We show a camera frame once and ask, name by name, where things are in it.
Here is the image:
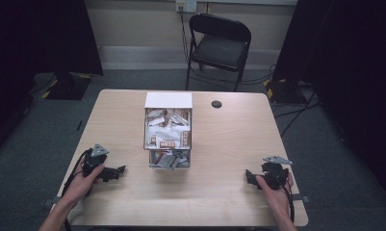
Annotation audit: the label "black floor cable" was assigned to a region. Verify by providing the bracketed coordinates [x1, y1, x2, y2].
[271, 86, 323, 139]

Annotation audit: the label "white wall socket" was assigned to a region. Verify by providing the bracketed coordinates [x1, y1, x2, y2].
[175, 0, 198, 13]

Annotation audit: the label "person's right hand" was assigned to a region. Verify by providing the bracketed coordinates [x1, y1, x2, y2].
[255, 172, 295, 219]

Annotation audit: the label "left hand-held gripper black cable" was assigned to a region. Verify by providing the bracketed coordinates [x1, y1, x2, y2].
[61, 148, 93, 231]

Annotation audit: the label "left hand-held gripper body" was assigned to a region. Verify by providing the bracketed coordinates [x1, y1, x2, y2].
[82, 143, 116, 183]

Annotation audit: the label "pile of grey packets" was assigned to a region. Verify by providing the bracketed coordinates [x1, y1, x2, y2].
[150, 150, 191, 169]

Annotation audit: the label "grey table clamp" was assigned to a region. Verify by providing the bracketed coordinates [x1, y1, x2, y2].
[41, 196, 62, 207]
[291, 193, 312, 204]

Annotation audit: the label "right hand-held gripper black cable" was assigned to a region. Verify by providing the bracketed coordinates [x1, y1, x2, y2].
[275, 172, 296, 225]

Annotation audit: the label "person's left hand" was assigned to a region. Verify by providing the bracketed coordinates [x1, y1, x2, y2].
[61, 159, 106, 208]

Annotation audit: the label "black stand base yellow stripes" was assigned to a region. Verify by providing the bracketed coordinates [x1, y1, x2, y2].
[262, 78, 312, 106]
[40, 71, 94, 101]

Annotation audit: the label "black curtain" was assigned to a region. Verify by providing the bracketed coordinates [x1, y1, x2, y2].
[271, 0, 386, 206]
[0, 0, 104, 162]

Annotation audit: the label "hand-held gripper black cable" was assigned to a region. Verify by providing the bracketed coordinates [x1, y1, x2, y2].
[61, 148, 93, 231]
[275, 172, 296, 225]

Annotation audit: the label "black folding chair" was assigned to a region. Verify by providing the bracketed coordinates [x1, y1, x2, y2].
[185, 13, 252, 92]

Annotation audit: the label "clear drawer with white packets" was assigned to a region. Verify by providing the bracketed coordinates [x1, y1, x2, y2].
[143, 107, 193, 151]

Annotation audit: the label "clear drawer with grey packets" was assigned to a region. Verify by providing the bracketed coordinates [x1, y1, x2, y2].
[148, 148, 192, 169]

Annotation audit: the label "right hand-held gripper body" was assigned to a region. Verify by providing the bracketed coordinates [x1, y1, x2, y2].
[260, 155, 294, 191]

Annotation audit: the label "white box of packets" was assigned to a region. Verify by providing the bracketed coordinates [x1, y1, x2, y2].
[143, 91, 193, 169]

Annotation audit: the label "pile of white brown packets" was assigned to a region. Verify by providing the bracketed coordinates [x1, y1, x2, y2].
[145, 109, 192, 149]

